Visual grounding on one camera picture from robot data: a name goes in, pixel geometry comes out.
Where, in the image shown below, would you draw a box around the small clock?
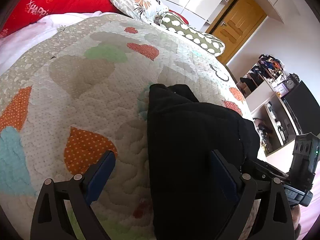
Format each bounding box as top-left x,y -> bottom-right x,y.
284,78 -> 296,90

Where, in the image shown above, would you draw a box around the black pants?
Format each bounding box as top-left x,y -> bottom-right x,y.
147,84 -> 260,239

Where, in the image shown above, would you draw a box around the white open shelf unit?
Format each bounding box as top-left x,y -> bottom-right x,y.
236,54 -> 300,156

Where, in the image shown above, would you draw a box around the wooden door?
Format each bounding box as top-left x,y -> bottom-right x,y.
206,0 -> 267,64

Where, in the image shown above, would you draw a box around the person right hand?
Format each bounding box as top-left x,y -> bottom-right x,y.
291,205 -> 301,239

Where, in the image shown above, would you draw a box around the black television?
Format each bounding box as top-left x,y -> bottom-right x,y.
282,81 -> 320,135

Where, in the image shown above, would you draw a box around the pink white blanket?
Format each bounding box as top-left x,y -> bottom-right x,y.
1,11 -> 106,80

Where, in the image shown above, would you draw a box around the red pillow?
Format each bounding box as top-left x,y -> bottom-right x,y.
0,0 -> 189,39

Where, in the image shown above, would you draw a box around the green cloud pattern pillow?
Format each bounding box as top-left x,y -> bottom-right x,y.
155,11 -> 226,57

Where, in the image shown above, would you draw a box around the heart patterned quilt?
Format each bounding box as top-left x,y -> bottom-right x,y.
1,14 -> 252,239

